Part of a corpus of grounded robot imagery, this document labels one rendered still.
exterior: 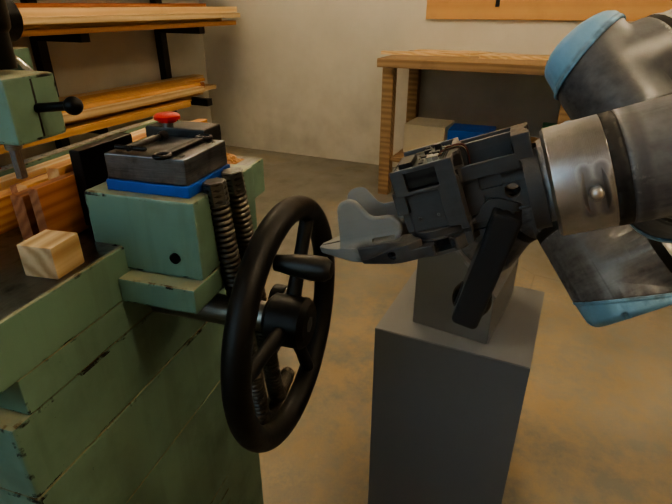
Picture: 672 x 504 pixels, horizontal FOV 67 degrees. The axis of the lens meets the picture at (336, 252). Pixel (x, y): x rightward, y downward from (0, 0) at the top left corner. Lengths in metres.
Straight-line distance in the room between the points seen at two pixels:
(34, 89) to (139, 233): 0.20
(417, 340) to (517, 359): 0.19
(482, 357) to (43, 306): 0.74
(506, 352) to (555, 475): 0.64
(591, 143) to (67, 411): 0.53
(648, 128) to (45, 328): 0.52
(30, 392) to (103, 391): 0.10
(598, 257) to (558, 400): 1.01
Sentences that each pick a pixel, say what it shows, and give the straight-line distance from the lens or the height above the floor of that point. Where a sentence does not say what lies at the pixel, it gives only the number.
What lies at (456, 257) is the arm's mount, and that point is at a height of 0.72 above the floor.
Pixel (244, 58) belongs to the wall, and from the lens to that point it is 4.47.
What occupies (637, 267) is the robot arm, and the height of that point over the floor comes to 0.79.
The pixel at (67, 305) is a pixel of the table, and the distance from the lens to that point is 0.55.
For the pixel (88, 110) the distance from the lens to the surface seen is 3.21.
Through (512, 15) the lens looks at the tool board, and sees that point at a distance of 3.66.
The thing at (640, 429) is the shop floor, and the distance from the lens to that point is 1.83.
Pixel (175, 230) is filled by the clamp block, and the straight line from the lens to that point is 0.55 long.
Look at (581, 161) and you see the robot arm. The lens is 0.41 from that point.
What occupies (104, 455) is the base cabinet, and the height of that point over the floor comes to 0.68.
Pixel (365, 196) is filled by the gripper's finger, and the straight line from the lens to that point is 0.49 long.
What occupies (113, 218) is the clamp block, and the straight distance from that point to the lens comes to 0.59.
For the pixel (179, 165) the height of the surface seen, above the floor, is 0.99.
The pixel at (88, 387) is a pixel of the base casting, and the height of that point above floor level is 0.78.
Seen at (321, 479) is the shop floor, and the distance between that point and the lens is 1.48.
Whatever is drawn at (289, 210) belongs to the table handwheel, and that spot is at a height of 0.95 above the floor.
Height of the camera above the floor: 1.14
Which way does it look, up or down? 26 degrees down
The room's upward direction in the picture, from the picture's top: straight up
